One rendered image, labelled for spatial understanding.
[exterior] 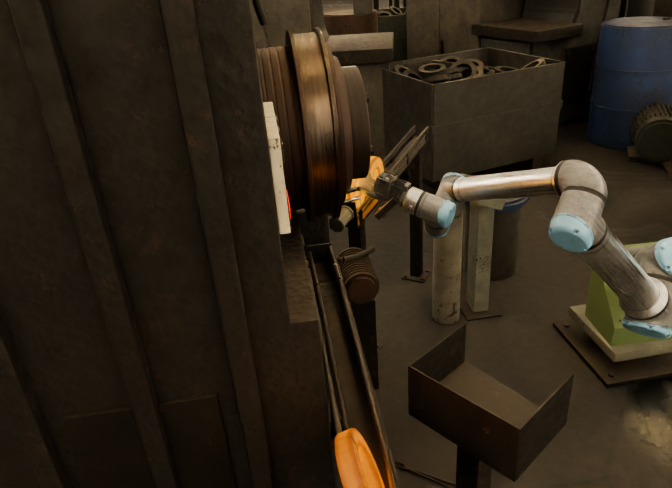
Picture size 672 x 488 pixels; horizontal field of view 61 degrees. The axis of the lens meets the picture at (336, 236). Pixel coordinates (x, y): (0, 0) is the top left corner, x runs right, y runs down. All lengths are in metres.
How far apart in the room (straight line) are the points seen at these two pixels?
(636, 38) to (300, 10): 2.32
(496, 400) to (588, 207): 0.60
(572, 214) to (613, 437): 0.87
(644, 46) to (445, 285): 2.71
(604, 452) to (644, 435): 0.17
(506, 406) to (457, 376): 0.13
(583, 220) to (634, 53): 3.11
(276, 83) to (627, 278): 1.19
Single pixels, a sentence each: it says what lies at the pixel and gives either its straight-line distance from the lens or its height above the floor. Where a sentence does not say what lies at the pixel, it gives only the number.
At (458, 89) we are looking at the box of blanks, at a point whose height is 0.69.
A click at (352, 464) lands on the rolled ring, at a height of 0.77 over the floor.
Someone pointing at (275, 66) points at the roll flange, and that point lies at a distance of 1.32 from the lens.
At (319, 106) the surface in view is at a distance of 1.24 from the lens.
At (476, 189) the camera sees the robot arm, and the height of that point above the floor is 0.75.
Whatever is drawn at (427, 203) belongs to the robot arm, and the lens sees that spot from 1.94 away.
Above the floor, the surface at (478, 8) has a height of 0.96.
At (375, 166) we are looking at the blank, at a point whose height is 0.77.
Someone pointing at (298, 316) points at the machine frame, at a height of 0.87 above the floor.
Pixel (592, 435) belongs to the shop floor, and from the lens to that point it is 2.20.
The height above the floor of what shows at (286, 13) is 1.13.
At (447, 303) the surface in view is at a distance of 2.52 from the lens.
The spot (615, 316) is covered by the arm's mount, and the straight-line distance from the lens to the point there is 2.35.
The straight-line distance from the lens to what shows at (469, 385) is 1.38.
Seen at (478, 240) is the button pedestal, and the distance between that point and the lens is 2.47.
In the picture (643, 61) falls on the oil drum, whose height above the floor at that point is 0.65.
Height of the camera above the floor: 1.52
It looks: 27 degrees down
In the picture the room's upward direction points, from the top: 4 degrees counter-clockwise
